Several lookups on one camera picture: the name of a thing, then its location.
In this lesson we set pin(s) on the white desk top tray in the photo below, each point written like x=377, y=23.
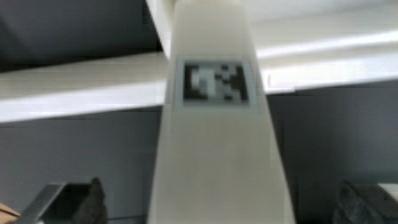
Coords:
x=316, y=51

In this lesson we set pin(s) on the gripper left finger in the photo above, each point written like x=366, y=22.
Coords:
x=67, y=204

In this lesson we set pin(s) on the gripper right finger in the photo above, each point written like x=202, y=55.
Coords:
x=366, y=204

